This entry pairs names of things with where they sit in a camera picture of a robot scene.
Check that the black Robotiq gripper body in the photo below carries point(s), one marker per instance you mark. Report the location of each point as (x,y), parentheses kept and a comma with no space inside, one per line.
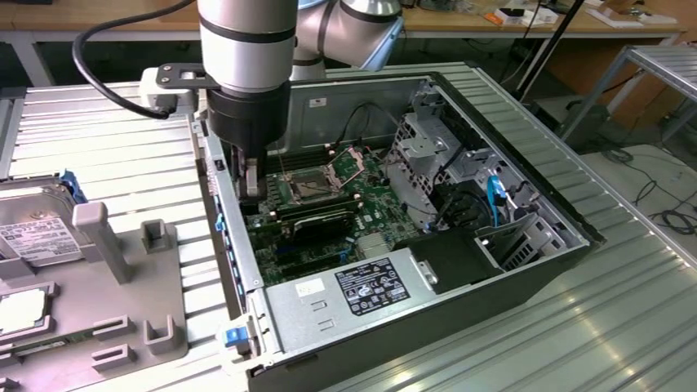
(248,118)

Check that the graphics card with black shroud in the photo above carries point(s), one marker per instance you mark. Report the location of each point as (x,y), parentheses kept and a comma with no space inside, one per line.
(321,228)

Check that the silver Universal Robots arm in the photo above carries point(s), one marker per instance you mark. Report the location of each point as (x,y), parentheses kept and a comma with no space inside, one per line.
(245,57)

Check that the thin locking lever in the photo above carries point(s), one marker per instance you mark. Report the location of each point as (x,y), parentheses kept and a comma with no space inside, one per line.
(281,167)

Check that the CPU socket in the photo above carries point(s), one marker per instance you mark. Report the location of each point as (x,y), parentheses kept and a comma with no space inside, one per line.
(313,190)

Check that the green RAM stick in slot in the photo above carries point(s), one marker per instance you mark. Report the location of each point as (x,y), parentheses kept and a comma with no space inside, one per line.
(310,208)

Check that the metal socket cover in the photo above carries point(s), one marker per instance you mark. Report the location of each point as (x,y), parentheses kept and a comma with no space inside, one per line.
(348,163)

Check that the black expansion slot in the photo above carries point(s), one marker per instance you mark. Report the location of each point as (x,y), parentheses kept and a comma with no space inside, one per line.
(308,260)
(310,270)

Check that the green Dell motherboard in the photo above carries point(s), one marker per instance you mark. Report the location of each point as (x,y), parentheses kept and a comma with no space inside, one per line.
(376,204)

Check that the silver chipset heatsink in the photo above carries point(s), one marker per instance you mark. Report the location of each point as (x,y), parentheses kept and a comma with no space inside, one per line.
(373,243)

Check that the silver disk bay cage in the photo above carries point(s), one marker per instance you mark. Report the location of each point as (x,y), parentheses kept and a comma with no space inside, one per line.
(424,147)

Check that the silver power supply unit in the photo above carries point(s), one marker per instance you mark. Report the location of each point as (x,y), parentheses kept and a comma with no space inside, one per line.
(305,310)

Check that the blue case latch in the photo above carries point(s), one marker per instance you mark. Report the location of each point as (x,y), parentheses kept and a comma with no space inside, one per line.
(234,337)

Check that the black plastic air shroud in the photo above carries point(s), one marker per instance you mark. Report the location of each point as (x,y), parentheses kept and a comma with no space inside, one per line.
(446,261)

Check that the grey parts rack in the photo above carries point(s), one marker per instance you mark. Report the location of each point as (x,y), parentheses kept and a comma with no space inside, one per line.
(81,294)

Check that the wooden desk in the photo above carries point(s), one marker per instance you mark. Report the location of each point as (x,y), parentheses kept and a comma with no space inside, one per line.
(452,20)

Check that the silver perforated drive bay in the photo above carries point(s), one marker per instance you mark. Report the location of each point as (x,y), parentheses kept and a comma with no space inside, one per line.
(522,245)

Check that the orange and white box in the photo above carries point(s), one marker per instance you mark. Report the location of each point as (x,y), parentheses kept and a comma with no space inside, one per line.
(496,17)

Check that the CPU with silver lid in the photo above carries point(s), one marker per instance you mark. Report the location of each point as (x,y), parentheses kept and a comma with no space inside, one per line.
(19,312)

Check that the open black PC case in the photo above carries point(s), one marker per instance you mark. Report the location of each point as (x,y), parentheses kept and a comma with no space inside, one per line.
(489,318)

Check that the black slanted pole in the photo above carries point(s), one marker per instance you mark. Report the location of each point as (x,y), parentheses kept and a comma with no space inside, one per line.
(549,45)

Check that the black box on floor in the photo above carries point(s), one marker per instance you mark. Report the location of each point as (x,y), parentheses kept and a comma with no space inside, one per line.
(582,122)

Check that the flat white package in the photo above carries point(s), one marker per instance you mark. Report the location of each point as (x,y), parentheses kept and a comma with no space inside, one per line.
(614,18)

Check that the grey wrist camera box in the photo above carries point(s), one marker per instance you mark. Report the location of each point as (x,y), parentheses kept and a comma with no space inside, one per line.
(162,100)

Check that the hard disk with blue rail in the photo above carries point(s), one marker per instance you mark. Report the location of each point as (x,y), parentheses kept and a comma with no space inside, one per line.
(32,228)

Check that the aluminium frame table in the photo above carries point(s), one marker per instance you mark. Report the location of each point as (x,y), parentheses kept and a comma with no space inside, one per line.
(669,65)

